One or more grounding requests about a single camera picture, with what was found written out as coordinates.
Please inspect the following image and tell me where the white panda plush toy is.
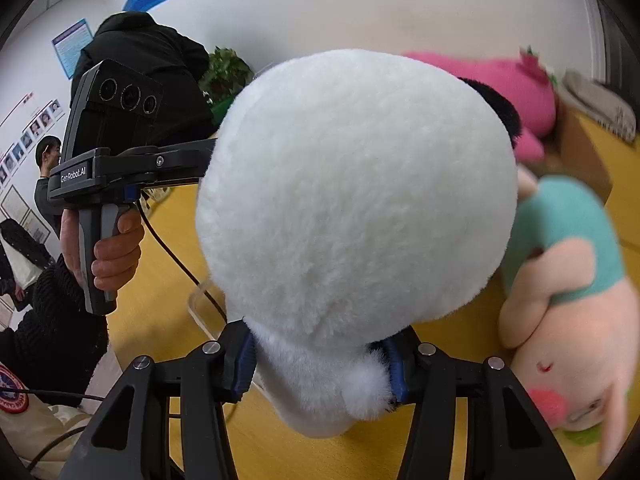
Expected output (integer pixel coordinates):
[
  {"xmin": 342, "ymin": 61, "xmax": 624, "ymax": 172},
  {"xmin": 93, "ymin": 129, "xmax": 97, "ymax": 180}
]
[{"xmin": 195, "ymin": 50, "xmax": 520, "ymax": 438}]

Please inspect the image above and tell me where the pink plush toy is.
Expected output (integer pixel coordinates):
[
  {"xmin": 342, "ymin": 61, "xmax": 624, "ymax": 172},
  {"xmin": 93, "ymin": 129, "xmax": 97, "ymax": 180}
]
[{"xmin": 405, "ymin": 50, "xmax": 556, "ymax": 162}]

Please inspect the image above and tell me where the blue wall poster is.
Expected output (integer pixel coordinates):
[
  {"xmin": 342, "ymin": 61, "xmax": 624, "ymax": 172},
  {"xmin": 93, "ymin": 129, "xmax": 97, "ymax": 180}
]
[{"xmin": 52, "ymin": 18, "xmax": 93, "ymax": 79}]

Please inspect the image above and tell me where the person in black jacket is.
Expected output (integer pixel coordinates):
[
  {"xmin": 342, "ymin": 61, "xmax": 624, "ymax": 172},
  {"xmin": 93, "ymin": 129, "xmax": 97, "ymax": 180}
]
[{"xmin": 34, "ymin": 136, "xmax": 63, "ymax": 236}]

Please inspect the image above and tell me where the grey folded cloth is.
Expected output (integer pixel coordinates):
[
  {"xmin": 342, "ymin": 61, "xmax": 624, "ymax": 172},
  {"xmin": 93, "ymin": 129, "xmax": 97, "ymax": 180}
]
[{"xmin": 556, "ymin": 70, "xmax": 638, "ymax": 144}]

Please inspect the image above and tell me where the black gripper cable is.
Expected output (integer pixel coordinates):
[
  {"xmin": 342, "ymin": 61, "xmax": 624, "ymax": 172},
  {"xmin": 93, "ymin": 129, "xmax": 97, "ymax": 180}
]
[{"xmin": 136, "ymin": 201, "xmax": 229, "ymax": 323}]

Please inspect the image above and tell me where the operator left hand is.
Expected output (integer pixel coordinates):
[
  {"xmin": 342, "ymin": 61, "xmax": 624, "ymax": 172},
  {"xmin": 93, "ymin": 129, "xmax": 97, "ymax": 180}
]
[{"xmin": 60, "ymin": 209, "xmax": 144, "ymax": 292}]

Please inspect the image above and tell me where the pig plush teal shirt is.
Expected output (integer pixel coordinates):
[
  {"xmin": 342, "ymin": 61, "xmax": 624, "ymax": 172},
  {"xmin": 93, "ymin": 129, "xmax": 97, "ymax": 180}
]
[{"xmin": 498, "ymin": 168, "xmax": 639, "ymax": 466}]

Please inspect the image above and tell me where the operator in black coat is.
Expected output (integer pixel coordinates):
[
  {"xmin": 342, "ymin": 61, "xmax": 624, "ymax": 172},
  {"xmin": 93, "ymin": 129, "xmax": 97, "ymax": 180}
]
[{"xmin": 70, "ymin": 11, "xmax": 216, "ymax": 155}]

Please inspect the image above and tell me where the green potted plant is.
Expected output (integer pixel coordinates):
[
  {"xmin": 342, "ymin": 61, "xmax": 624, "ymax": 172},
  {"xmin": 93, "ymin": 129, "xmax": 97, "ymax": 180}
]
[{"xmin": 200, "ymin": 47, "xmax": 254, "ymax": 103}]

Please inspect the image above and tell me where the white jacket with badge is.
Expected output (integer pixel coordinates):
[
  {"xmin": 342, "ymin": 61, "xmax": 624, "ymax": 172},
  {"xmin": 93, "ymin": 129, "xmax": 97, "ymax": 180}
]
[{"xmin": 1, "ymin": 391, "xmax": 91, "ymax": 479}]

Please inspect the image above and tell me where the brown cardboard box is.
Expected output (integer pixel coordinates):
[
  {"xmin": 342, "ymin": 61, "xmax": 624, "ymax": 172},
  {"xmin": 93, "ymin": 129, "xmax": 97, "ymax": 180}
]
[{"xmin": 541, "ymin": 98, "xmax": 615, "ymax": 206}]

